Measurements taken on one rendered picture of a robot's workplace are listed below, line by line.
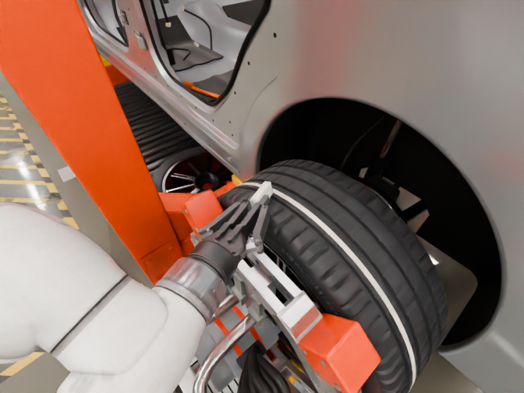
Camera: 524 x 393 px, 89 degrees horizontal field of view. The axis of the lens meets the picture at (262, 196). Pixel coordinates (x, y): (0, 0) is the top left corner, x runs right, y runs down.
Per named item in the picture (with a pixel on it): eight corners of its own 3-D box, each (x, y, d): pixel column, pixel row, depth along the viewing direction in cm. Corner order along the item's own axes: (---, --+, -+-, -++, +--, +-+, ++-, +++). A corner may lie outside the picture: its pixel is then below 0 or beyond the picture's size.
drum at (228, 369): (286, 337, 73) (290, 320, 63) (222, 400, 64) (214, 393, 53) (253, 298, 80) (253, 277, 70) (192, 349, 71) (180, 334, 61)
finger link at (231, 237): (223, 238, 43) (230, 241, 42) (256, 198, 50) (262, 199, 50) (229, 256, 45) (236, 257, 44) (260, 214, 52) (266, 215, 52)
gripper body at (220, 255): (191, 283, 44) (221, 243, 50) (233, 297, 40) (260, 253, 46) (173, 252, 40) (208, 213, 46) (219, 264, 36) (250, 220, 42)
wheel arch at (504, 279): (489, 287, 86) (713, 139, 44) (444, 360, 73) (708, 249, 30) (304, 161, 129) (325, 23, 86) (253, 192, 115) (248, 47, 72)
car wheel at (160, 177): (281, 192, 179) (283, 166, 162) (219, 268, 142) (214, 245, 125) (206, 159, 203) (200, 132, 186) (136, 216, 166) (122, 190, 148)
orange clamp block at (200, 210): (229, 220, 65) (211, 187, 63) (202, 238, 61) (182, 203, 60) (220, 220, 71) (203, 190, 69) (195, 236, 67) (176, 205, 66)
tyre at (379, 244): (330, 327, 111) (524, 384, 51) (289, 370, 100) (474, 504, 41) (242, 195, 114) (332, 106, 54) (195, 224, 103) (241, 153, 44)
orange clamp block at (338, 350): (344, 343, 48) (384, 359, 40) (315, 377, 44) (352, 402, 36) (323, 310, 48) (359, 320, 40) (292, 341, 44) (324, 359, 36)
